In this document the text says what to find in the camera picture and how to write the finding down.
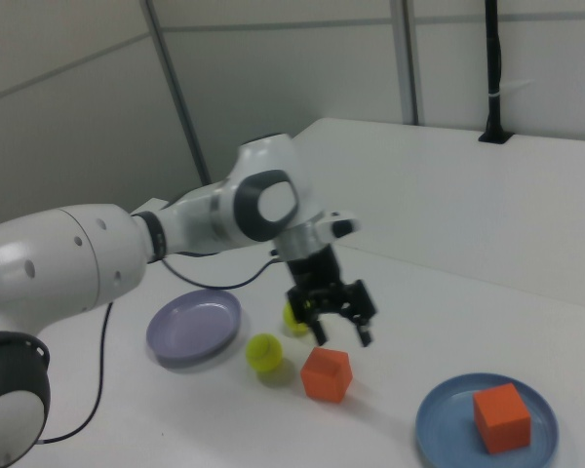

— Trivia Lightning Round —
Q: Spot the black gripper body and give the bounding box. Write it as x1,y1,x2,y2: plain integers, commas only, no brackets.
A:
286,246,346,294

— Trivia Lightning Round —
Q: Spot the yellow-green tennis ball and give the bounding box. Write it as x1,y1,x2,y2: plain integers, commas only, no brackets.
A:
245,332,284,374
282,302,311,336

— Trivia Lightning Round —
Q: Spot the orange foam cube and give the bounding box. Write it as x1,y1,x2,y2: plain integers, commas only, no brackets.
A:
472,382,532,454
299,346,354,404

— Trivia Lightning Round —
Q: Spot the blue plate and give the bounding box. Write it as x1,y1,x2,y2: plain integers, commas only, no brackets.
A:
414,372,561,468

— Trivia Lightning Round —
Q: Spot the purple plate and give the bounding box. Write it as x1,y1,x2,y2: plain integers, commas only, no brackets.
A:
145,288,244,371

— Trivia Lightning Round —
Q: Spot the white office partition panel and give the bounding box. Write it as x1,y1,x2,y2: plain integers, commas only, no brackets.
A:
155,0,585,142
0,0,211,230

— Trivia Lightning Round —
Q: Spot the black pole with clamp base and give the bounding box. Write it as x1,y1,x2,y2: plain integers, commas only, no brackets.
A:
477,0,511,145

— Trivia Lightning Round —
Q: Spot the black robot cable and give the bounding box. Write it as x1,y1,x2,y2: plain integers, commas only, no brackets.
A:
36,248,280,445

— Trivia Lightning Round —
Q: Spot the white cable tie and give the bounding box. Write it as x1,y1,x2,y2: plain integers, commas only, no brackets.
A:
487,79,536,100

